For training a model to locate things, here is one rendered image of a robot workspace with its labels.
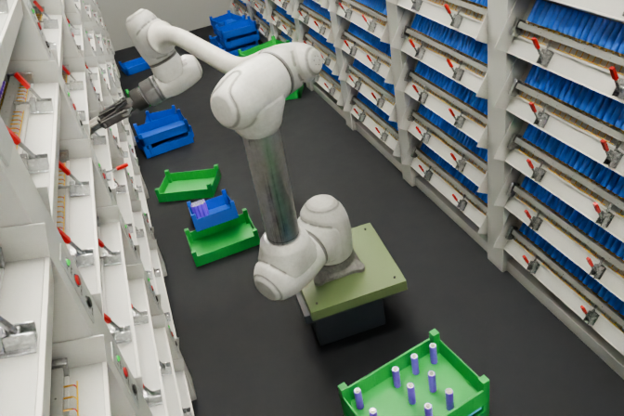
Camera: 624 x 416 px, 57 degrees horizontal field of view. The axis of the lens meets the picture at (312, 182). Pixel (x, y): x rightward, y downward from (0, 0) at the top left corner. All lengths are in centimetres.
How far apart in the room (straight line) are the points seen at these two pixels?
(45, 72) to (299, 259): 84
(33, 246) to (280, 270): 103
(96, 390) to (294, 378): 122
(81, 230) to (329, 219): 85
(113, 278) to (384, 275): 93
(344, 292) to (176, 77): 89
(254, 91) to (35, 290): 80
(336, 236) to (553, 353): 79
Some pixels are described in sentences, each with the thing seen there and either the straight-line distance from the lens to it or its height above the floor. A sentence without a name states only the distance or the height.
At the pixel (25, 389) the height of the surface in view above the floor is 116.
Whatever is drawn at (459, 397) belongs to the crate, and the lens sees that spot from 153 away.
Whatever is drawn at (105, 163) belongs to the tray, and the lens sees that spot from 191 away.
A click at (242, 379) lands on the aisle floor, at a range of 208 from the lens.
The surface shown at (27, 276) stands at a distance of 77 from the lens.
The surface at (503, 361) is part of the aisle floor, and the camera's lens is 202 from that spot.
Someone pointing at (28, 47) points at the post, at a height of 124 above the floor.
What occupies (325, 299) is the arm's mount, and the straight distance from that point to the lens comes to 191.
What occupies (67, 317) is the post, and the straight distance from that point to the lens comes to 86.
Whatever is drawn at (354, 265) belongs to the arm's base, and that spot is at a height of 27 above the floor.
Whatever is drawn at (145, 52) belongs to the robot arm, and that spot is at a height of 103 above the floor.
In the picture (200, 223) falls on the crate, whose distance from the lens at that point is 261.
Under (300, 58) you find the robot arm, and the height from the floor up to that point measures 106.
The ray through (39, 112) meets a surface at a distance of 126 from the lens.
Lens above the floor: 156
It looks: 32 degrees down
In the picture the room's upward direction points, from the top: 11 degrees counter-clockwise
